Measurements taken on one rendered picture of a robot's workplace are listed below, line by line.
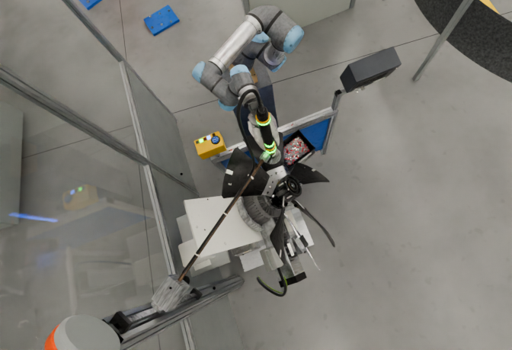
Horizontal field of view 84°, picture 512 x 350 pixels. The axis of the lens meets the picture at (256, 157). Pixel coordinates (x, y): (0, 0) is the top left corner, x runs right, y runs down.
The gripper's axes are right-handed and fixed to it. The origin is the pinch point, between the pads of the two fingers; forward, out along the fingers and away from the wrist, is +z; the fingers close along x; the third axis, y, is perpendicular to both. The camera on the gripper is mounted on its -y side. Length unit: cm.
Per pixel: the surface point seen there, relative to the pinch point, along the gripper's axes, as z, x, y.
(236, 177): -1.9, 17.4, 26.0
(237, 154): -10.7, 13.4, 23.3
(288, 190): 8.8, -1.9, 39.9
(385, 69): -32, -74, 43
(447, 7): -85, -167, 90
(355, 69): -38, -60, 42
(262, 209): 11, 13, 49
